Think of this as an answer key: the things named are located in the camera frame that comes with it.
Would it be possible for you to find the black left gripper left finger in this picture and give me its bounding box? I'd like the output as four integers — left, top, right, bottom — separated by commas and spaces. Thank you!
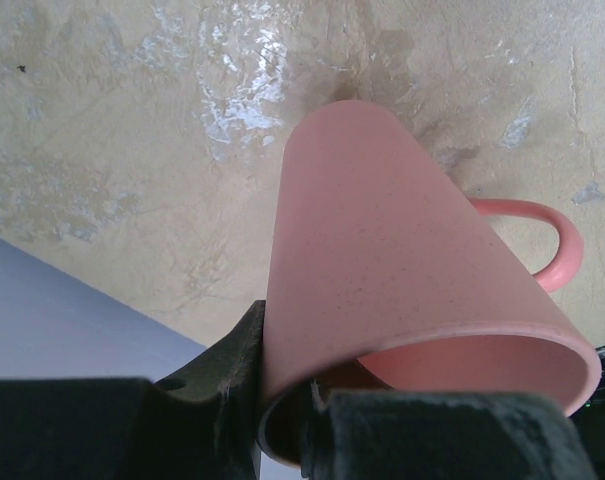
0, 301, 265, 479

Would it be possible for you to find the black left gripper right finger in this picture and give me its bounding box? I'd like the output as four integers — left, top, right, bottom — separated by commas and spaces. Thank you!
299, 382, 598, 480

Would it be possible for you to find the salmon pink cup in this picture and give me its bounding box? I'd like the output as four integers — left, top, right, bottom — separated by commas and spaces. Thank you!
258, 100, 602, 465

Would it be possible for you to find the salmon pink mug with handle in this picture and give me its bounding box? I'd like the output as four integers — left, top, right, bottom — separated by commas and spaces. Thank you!
470, 198, 584, 293

